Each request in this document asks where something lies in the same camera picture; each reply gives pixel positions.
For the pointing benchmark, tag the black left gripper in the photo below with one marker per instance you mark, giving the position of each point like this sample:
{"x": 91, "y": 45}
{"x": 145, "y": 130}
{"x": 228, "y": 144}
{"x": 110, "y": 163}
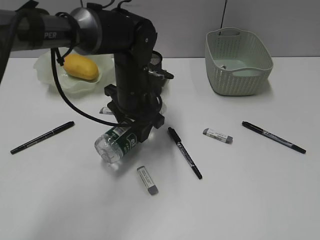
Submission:
{"x": 145, "y": 110}

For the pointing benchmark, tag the clear water bottle green label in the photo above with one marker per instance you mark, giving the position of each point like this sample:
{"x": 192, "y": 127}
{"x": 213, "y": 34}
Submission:
{"x": 115, "y": 143}

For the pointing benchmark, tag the black marker pen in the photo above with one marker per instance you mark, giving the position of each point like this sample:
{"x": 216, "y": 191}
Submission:
{"x": 43, "y": 137}
{"x": 173, "y": 134}
{"x": 272, "y": 136}

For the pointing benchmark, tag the yellow mango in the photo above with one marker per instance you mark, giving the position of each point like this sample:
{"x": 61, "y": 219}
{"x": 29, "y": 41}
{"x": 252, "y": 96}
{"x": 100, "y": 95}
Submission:
{"x": 81, "y": 67}

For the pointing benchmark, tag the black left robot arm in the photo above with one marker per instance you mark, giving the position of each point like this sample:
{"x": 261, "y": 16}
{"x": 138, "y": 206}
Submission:
{"x": 96, "y": 30}

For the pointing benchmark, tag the grey eraser near holder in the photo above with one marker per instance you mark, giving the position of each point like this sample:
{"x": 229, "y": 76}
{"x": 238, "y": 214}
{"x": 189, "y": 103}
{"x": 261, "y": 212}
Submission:
{"x": 105, "y": 111}

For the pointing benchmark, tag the black mesh pen holder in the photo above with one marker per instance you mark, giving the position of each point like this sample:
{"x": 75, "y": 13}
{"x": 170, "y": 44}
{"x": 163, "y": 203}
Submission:
{"x": 155, "y": 64}

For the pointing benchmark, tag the grey eraser front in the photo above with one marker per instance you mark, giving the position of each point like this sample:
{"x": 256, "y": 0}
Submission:
{"x": 147, "y": 180}

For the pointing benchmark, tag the grey eraser right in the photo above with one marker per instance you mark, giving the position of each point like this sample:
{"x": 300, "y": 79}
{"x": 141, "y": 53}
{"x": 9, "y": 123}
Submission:
{"x": 217, "y": 135}

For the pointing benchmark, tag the pale green wavy plate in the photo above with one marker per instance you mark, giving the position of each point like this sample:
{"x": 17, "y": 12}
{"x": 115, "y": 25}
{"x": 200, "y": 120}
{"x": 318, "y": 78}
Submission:
{"x": 74, "y": 85}

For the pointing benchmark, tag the pale green woven basket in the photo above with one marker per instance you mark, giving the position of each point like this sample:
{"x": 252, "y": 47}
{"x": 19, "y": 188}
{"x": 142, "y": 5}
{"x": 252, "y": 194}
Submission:
{"x": 247, "y": 60}

